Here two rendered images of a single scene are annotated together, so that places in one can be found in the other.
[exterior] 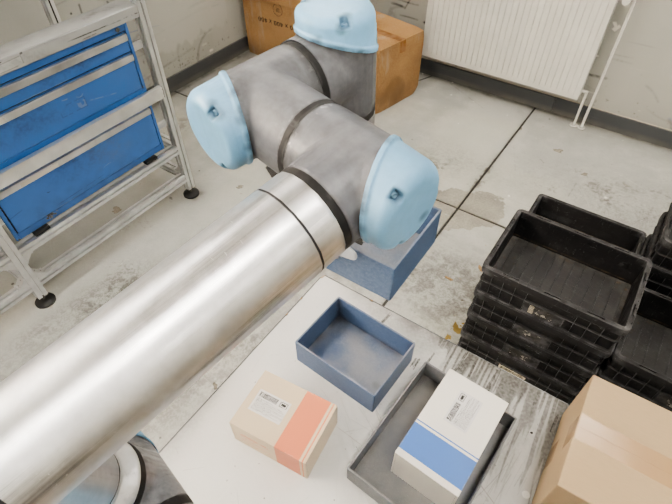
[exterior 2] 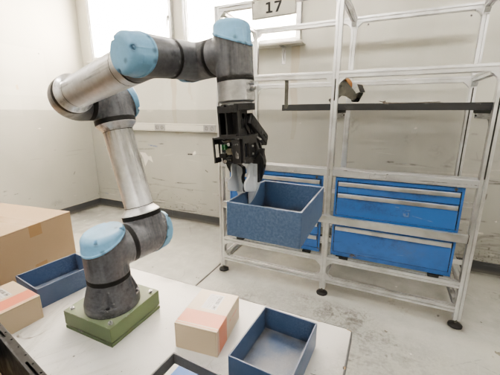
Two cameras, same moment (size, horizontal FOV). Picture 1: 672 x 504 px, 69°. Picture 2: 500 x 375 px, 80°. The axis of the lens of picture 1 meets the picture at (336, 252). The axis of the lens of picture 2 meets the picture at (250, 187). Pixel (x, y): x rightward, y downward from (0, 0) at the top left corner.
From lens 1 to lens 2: 82 cm
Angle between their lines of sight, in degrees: 73
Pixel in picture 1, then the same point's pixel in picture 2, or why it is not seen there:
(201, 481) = (178, 302)
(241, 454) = not seen: hidden behind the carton
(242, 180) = not seen: outside the picture
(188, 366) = (82, 75)
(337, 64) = (210, 42)
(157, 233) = (402, 319)
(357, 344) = (290, 361)
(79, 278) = (343, 298)
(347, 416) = (222, 363)
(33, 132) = (370, 212)
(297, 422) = (202, 315)
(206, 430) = not seen: hidden behind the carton
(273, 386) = (227, 300)
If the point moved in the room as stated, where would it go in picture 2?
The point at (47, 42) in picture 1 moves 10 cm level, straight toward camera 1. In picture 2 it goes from (404, 175) to (396, 178)
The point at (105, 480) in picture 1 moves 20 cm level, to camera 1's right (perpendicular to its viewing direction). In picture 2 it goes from (132, 199) to (115, 222)
